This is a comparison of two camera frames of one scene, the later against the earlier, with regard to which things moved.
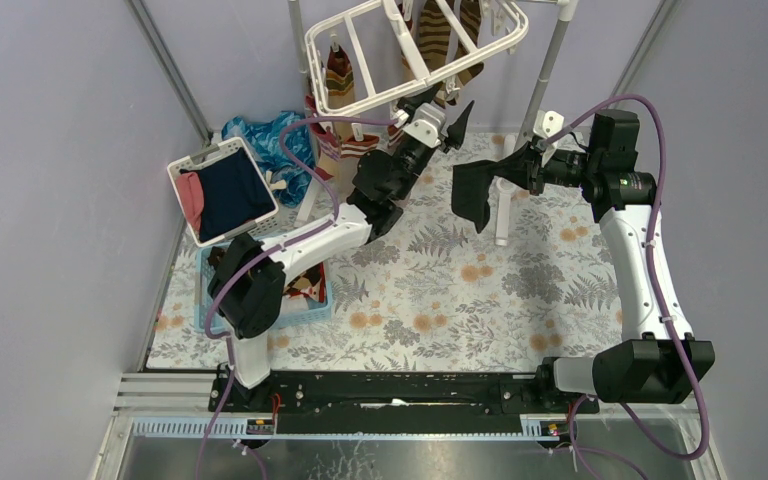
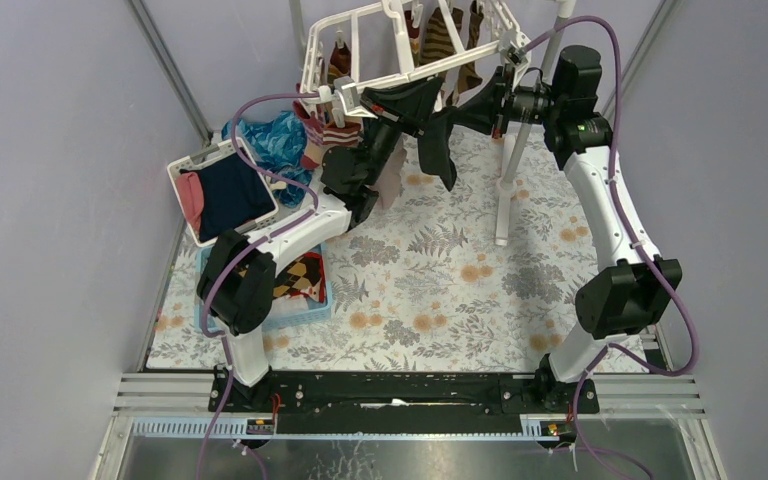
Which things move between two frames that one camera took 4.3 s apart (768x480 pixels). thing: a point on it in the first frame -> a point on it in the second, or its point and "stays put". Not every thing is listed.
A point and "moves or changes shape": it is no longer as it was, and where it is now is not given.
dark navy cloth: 233,193 stays put
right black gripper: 526,168 -> 483,110
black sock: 471,182 moves or changes shape
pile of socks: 310,285 stays put
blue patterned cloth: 263,140 stays put
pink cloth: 192,194 stays put
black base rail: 393,403 stays put
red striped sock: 328,146 moves or changes shape
